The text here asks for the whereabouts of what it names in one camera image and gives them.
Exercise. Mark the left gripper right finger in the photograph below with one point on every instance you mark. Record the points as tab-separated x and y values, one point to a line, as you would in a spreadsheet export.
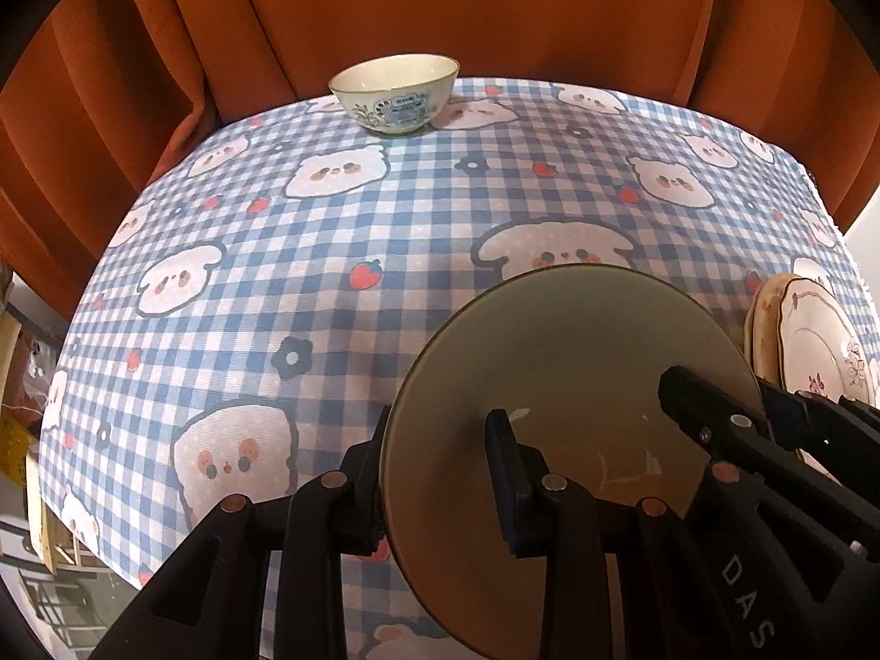
543	515

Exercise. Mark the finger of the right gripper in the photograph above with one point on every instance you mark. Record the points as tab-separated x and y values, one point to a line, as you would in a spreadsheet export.
815	426
725	428

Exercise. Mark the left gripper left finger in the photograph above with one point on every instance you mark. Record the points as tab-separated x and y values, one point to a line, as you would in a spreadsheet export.
337	514

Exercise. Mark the white red-trimmed plate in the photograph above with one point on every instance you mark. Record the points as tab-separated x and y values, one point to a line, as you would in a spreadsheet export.
819	351

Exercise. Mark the yellow floral plate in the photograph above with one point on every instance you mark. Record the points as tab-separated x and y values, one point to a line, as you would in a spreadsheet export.
761	329

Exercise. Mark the blue floral bowl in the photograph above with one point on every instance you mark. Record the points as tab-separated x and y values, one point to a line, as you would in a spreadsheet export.
397	94
574	355

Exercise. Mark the blue checkered cartoon tablecloth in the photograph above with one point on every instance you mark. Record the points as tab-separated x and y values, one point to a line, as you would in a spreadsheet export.
262	303

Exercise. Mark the orange curtain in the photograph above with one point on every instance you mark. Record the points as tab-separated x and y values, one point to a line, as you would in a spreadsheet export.
101	97

